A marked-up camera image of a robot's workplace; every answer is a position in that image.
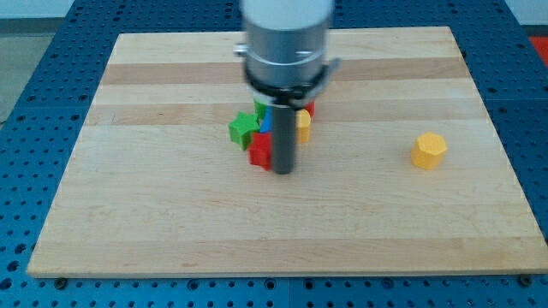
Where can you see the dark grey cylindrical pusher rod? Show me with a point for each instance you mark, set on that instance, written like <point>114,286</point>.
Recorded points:
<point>283,139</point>

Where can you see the yellow hexagon block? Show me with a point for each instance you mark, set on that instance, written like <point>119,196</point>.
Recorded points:
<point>428,151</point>

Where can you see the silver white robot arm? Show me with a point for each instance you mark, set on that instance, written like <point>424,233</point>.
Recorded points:
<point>284,63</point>

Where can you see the red circle block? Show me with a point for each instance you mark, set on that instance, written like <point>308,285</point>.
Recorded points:
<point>310,108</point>

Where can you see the yellow rounded block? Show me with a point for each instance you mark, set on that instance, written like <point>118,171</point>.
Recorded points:
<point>303,123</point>

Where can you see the blue block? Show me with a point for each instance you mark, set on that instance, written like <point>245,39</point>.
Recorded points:
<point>266,123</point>

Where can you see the green block behind rod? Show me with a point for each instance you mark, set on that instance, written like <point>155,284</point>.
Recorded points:
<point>260,109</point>

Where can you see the green star block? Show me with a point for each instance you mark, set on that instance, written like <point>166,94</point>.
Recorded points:
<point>242,128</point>

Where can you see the red star block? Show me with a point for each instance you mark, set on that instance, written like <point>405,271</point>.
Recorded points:
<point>259,151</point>

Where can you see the wooden board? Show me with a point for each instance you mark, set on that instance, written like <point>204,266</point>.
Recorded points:
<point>155,188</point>

